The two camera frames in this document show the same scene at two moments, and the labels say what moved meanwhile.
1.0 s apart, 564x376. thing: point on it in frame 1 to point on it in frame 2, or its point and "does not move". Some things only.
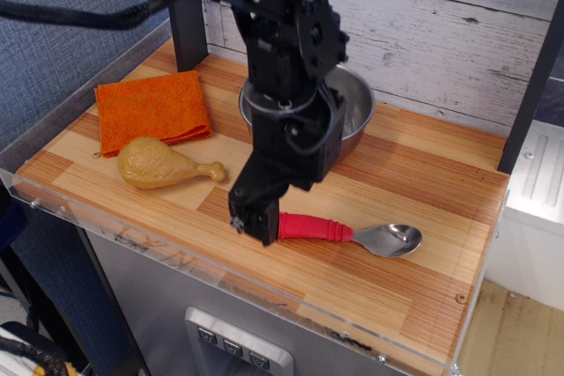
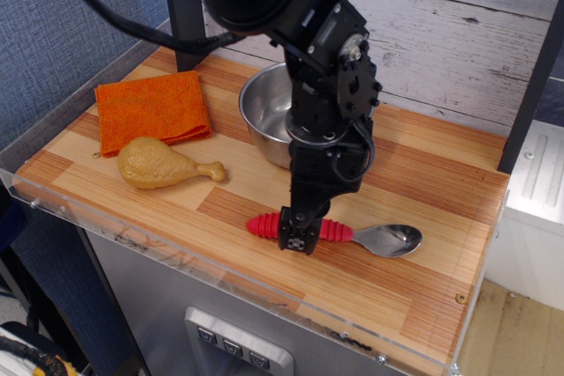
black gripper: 293,143 to 318,174
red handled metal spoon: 387,239 does not move
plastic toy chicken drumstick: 149,164 does not move
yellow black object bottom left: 51,363 does not move
